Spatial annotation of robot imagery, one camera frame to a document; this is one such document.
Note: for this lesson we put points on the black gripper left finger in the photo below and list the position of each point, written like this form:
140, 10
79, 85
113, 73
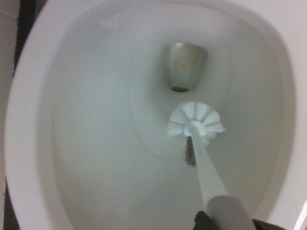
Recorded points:
204, 221

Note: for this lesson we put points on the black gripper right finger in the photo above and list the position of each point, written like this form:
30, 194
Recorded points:
268, 226

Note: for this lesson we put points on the white toilet brush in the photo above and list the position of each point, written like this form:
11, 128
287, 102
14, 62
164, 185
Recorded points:
206, 167

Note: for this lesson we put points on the white toilet bowl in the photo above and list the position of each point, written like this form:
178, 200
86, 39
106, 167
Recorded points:
96, 119

